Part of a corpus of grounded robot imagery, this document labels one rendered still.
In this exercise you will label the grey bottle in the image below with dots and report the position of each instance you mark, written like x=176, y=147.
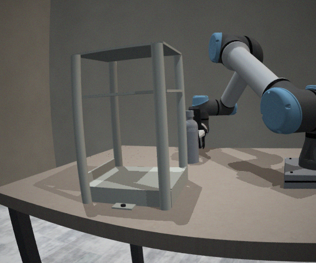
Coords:
x=192, y=138

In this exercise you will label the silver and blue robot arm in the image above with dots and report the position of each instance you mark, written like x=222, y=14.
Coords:
x=285, y=108

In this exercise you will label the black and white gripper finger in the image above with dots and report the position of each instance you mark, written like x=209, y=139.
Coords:
x=201, y=133

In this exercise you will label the grey shelving unit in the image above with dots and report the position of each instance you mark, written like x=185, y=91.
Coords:
x=127, y=187

